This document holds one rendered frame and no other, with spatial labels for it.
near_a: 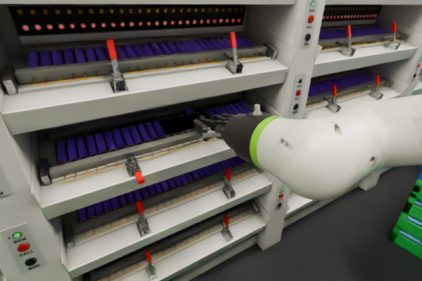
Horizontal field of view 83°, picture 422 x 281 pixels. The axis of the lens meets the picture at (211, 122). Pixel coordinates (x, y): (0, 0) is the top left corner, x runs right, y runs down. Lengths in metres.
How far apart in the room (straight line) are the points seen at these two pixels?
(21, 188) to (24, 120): 0.13
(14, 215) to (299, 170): 0.50
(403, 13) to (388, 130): 0.95
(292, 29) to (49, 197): 0.66
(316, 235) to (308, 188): 0.89
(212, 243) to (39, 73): 0.70
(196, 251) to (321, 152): 0.66
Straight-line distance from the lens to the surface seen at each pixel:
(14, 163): 0.52
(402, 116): 0.39
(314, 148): 0.31
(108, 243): 0.71
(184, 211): 0.73
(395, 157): 0.41
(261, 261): 1.08
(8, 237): 0.61
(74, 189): 0.58
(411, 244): 1.31
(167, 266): 0.87
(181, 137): 0.61
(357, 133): 0.35
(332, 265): 1.15
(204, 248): 0.90
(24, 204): 0.57
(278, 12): 0.71
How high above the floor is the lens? 0.88
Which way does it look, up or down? 26 degrees down
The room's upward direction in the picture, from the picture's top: straight up
